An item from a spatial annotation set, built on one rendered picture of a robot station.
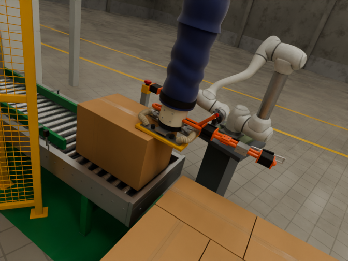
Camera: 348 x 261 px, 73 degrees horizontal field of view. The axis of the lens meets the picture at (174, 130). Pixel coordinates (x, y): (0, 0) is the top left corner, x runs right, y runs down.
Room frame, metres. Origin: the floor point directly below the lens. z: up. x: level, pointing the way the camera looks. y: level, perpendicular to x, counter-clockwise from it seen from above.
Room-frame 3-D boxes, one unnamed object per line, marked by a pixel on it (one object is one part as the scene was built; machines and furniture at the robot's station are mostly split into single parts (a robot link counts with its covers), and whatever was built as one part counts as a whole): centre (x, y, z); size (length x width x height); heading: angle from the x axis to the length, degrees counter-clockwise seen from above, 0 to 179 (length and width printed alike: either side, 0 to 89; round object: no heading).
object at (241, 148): (1.18, -0.40, 1.05); 0.07 x 0.07 x 0.04; 68
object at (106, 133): (1.48, 0.33, 0.75); 0.60 x 0.40 x 0.40; 66
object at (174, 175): (1.33, 0.00, 0.48); 0.70 x 0.03 x 0.15; 157
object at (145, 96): (2.01, 0.33, 0.50); 0.07 x 0.07 x 1.00; 67
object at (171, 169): (1.33, 0.00, 0.58); 0.70 x 0.03 x 0.06; 157
